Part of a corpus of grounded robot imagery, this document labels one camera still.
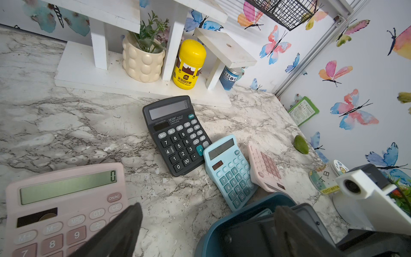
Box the light blue calculator lower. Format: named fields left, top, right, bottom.
left=203, top=134, right=258, bottom=212

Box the green framed card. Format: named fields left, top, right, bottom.
left=288, top=96, right=320, bottom=126

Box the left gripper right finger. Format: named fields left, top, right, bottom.
left=274, top=207, right=344, bottom=257

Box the black calculator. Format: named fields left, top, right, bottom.
left=220, top=206, right=344, bottom=257
left=142, top=95, right=212, bottom=177

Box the round sticker roll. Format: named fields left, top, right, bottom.
left=309, top=160, right=349, bottom=195

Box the cream bubble plant pot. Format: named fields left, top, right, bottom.
left=123, top=12, right=169, bottom=83

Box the blue can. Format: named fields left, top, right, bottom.
left=219, top=66, right=244, bottom=91

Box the dark teal storage tray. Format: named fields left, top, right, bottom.
left=194, top=192, right=298, bottom=257

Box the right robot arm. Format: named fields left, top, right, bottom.
left=333, top=192, right=411, bottom=257

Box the yellow plastic jar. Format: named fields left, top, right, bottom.
left=172, top=39, right=207, bottom=90

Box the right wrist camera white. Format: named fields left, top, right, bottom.
left=332, top=164, right=411, bottom=236

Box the flower bouquet pot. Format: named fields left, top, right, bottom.
left=389, top=180, right=411, bottom=216

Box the black wire wall basket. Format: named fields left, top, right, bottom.
left=246, top=0, right=319, bottom=31

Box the white wooden riser shelf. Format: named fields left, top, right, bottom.
left=53, top=1, right=256, bottom=107

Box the pink calculator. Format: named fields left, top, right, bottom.
left=3, top=163, right=128, bottom=257
left=247, top=143, right=287, bottom=193

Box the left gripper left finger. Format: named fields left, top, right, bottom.
left=70, top=203, right=143, bottom=257

